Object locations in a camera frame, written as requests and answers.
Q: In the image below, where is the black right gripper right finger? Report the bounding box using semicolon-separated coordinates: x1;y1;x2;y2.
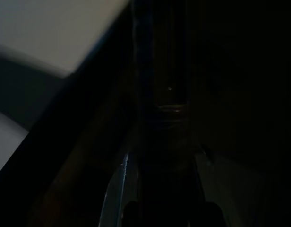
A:
191;144;233;227

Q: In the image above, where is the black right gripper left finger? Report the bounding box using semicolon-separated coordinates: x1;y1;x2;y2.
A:
103;150;139;227

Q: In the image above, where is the blue long-handled dustpan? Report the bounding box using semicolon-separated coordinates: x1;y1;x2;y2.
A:
132;0;192;227

